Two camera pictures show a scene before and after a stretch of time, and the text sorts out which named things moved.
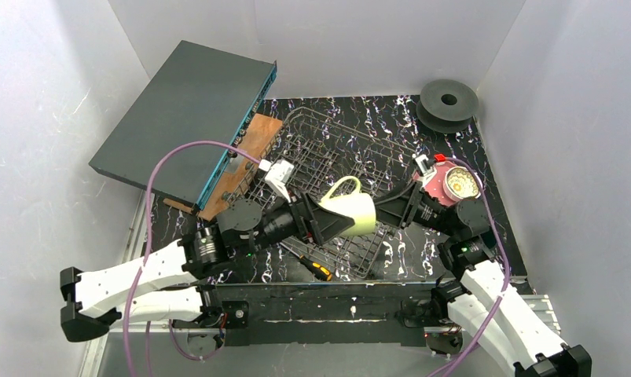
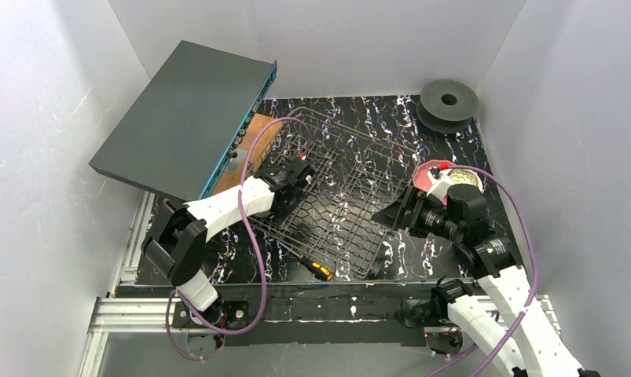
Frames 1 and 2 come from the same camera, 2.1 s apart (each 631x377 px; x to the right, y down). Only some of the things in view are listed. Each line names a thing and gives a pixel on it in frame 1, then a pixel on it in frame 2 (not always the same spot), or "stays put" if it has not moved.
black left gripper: [305, 220] to [295, 184]
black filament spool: [446, 106] stays put
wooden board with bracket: [258, 139] stays put
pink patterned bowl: [460, 184] stays put
